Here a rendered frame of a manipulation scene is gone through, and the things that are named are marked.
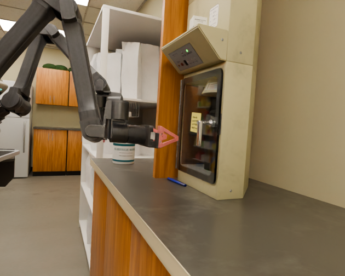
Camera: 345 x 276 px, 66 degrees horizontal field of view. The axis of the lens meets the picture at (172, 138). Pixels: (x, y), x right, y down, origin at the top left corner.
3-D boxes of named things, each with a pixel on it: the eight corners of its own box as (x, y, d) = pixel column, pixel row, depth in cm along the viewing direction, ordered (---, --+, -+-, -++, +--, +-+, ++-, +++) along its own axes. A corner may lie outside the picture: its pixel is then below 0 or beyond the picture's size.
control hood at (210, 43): (183, 74, 117) (184, 52, 116) (226, 60, 87) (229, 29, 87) (159, 71, 112) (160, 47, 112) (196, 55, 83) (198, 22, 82)
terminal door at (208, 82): (178, 169, 118) (183, 79, 116) (215, 185, 90) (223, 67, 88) (176, 169, 118) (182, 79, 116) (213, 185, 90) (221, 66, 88)
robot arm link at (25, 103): (4, 107, 120) (-4, 102, 115) (23, 95, 122) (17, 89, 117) (12, 122, 118) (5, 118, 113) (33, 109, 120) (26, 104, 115)
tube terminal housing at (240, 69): (223, 178, 130) (234, 18, 125) (272, 196, 100) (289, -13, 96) (177, 179, 119) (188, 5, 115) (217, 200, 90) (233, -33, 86)
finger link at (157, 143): (172, 127, 88) (145, 125, 84) (182, 127, 81) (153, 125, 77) (171, 147, 88) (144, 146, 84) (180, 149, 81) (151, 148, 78)
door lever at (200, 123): (211, 147, 92) (207, 146, 95) (213, 119, 92) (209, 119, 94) (197, 147, 90) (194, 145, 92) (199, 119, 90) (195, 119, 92)
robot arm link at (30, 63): (39, 34, 134) (29, 20, 125) (65, 37, 134) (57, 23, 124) (12, 115, 121) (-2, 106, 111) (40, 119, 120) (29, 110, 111)
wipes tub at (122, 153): (131, 161, 167) (132, 137, 166) (136, 164, 155) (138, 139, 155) (110, 161, 162) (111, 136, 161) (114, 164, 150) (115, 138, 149)
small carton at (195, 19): (201, 39, 98) (202, 22, 97) (206, 34, 93) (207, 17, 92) (188, 37, 97) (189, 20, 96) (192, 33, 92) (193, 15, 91)
